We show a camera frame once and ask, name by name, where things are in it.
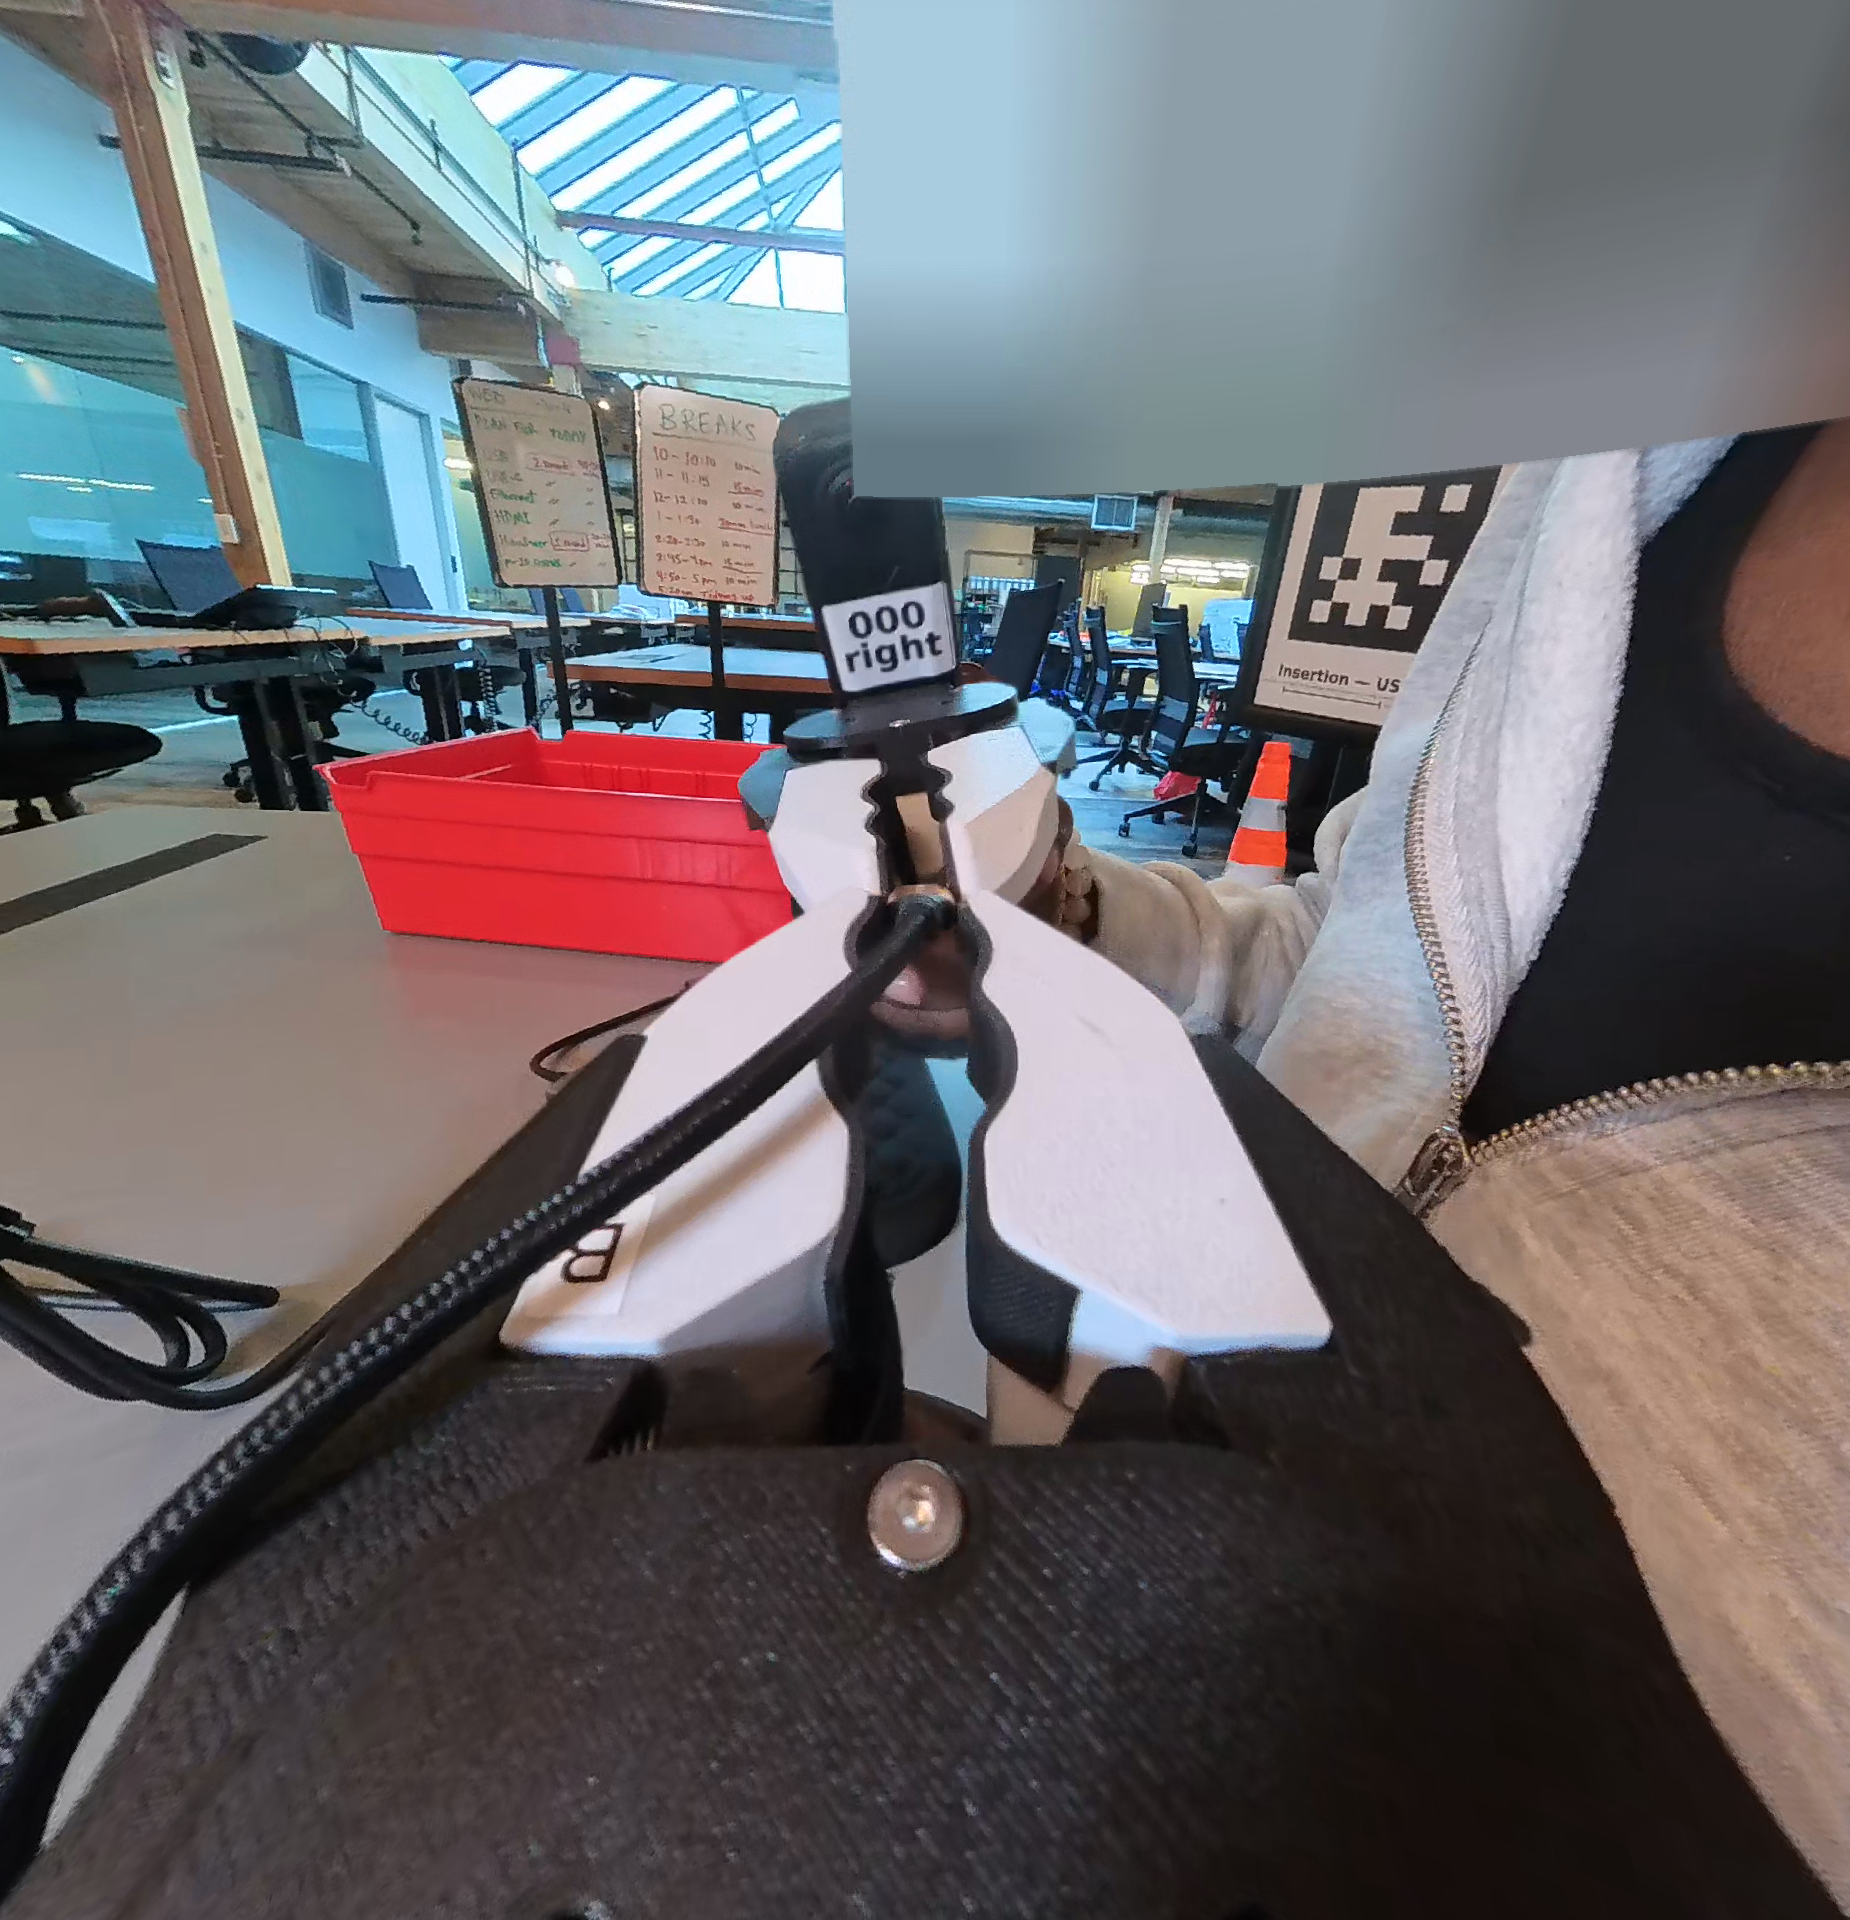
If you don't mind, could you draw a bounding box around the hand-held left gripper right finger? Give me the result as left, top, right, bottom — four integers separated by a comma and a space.
947, 900, 1337, 1445

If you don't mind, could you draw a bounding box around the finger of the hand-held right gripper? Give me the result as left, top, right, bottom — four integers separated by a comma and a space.
766, 756, 901, 919
924, 725, 1067, 906

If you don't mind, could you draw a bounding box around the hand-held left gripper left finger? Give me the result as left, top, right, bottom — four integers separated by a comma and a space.
500, 896, 904, 1445

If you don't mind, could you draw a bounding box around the red plastic bin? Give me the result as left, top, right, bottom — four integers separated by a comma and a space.
316, 730, 796, 965

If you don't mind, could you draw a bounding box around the black braided usb-c cable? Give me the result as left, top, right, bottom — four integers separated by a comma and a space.
0, 882, 960, 1903

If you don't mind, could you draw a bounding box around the person's right hand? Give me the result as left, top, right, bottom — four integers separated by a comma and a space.
873, 802, 1109, 1040

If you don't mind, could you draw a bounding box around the handwritten whiteboard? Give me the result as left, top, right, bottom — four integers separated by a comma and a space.
452, 374, 624, 592
633, 383, 785, 610

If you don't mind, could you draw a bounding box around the row of black office chairs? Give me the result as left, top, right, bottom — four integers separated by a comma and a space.
963, 576, 1265, 834

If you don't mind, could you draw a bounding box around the wooden office desk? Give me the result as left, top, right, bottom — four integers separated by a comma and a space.
0, 606, 561, 812
565, 643, 838, 744

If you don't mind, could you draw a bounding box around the orange traffic cone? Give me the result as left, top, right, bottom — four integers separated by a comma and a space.
1223, 739, 1297, 883

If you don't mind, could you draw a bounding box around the black white marker sign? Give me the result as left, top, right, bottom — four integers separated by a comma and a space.
1241, 463, 1505, 738

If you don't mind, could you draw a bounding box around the person's torso grey hoodie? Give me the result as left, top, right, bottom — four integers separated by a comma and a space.
1252, 424, 1850, 1920

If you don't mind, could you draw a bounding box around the wooden post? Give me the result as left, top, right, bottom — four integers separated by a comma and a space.
92, 0, 294, 549

